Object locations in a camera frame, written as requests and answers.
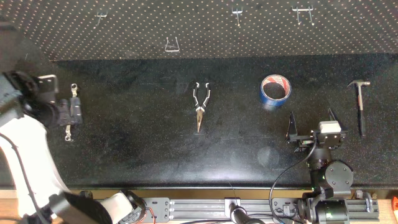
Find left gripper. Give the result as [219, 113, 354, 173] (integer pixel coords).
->
[58, 96, 83, 126]

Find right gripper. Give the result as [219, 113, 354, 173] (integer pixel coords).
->
[285, 108, 348, 153]

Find wrench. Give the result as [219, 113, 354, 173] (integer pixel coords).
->
[64, 82, 78, 142]

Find black pegboard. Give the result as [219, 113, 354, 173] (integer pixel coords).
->
[0, 0, 398, 62]

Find roll of blue tape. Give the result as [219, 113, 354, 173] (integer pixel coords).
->
[259, 73, 292, 108]

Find metal hook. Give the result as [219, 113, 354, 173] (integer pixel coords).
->
[94, 11, 109, 29]
[291, 5, 315, 26]
[164, 37, 181, 53]
[231, 7, 244, 27]

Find pliers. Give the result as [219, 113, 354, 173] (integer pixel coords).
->
[192, 82, 211, 134]

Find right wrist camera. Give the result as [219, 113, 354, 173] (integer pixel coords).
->
[312, 120, 348, 150]

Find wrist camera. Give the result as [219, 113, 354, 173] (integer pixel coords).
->
[37, 74, 59, 104]
[312, 120, 348, 150]

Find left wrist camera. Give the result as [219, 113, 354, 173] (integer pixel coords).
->
[37, 74, 59, 104]

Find black cable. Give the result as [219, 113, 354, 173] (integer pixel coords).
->
[269, 139, 318, 224]
[0, 133, 47, 224]

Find mounting rail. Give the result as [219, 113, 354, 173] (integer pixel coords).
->
[79, 189, 381, 224]

